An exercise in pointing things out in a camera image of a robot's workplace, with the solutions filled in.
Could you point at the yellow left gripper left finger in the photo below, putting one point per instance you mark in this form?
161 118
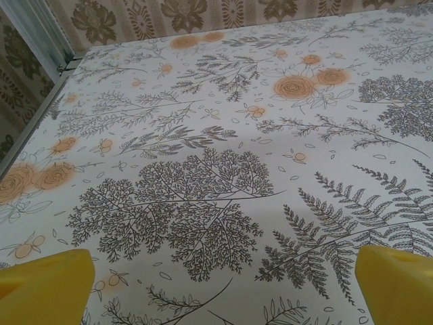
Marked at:
44 291

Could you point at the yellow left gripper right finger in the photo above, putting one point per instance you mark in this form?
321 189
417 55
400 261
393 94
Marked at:
399 291

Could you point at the aluminium left table side rail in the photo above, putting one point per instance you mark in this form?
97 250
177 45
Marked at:
37 116

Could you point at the aluminium left frame post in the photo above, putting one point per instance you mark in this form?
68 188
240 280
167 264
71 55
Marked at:
37 32

